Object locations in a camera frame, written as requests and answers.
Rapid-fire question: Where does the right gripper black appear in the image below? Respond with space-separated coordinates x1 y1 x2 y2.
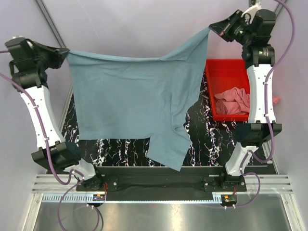
208 10 253 46

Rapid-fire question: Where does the blue-grey t-shirt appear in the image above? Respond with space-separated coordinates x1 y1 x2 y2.
67 28 210 171

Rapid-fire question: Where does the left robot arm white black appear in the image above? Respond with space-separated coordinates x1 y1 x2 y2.
5 37 104 191

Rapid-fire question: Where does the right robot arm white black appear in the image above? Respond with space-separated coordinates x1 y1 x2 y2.
209 7 282 191

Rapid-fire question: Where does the red plastic bin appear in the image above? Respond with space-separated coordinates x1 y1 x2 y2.
205 59 250 122

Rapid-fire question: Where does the pink t-shirt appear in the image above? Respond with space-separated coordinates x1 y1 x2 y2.
215 87 250 115

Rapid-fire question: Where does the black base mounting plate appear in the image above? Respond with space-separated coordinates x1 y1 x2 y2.
74 166 247 193

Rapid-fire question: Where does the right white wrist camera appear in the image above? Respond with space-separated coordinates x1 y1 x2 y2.
241 0 262 19

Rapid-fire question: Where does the left aluminium corner post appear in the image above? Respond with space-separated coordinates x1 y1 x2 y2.
34 0 66 48

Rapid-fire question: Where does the aluminium corner post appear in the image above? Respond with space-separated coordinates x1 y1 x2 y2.
34 0 66 48
274 0 289 17

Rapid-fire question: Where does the right aluminium corner post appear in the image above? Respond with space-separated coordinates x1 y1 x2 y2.
274 0 289 17

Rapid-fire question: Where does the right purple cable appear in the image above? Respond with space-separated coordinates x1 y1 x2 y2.
194 0 295 209

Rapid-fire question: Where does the purple cable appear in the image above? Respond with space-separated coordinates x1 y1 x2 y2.
0 49 104 231
194 0 295 209

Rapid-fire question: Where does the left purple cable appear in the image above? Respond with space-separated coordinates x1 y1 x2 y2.
0 49 104 231

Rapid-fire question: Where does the aluminium frame rail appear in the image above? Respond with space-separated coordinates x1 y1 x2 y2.
31 174 293 194

